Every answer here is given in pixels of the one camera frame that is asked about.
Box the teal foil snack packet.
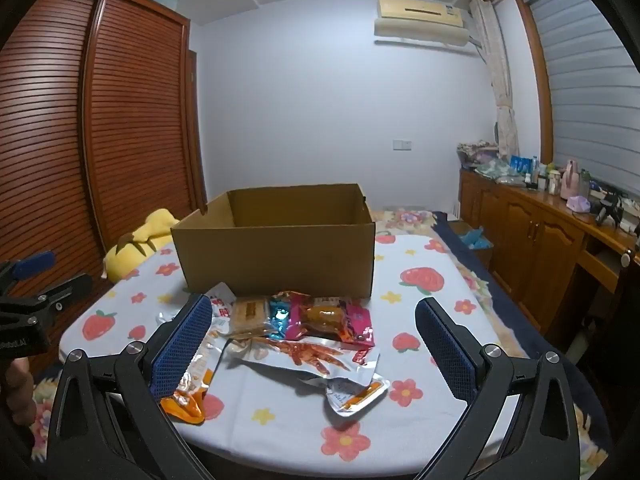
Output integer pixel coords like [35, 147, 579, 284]
[267, 292, 311, 342]

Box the pink chicken leg packet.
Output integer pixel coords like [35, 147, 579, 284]
[295, 292, 377, 350]

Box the wooden louvered wardrobe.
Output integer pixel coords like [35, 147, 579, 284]
[0, 0, 208, 306]

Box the small silver orange packet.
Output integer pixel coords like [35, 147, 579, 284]
[325, 377, 391, 417]

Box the orange silver snack packet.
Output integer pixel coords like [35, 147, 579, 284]
[160, 342, 217, 425]

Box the white red snack packet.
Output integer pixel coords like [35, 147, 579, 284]
[207, 282, 237, 333]

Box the grey window blind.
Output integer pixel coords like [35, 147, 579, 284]
[522, 0, 640, 211]

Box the wooden window frame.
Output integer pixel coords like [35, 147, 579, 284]
[512, 0, 640, 171]

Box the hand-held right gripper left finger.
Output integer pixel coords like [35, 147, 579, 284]
[47, 292, 221, 480]

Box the green patterned cloth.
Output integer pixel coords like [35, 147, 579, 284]
[475, 157, 511, 178]

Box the pile of folded cloths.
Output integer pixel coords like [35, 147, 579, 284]
[457, 139, 501, 168]

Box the black tripod gadget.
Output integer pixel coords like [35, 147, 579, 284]
[595, 187, 626, 226]

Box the pink thermos jug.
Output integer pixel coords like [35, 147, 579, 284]
[560, 159, 581, 200]

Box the teal plastic bag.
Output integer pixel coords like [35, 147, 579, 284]
[460, 227, 493, 251]

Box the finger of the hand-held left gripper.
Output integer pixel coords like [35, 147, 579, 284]
[0, 251, 57, 286]
[27, 272, 94, 313]

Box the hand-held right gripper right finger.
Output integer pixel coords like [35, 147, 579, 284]
[415, 297, 613, 480]

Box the beige floral curtain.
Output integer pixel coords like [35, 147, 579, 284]
[470, 0, 521, 158]

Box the wooden sideboard cabinet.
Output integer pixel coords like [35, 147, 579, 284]
[459, 167, 640, 356]

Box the clear beige biscuit packet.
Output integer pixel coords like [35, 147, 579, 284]
[227, 296, 273, 337]

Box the air conditioner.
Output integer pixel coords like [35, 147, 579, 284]
[374, 0, 473, 50]

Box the person's left hand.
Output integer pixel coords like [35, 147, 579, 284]
[0, 357, 38, 428]

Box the cardboard box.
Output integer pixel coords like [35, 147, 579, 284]
[170, 183, 377, 298]

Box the silver chicken feet packet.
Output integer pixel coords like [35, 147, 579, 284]
[222, 335, 382, 387]

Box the yellow plush toy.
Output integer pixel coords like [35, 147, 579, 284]
[102, 208, 181, 282]

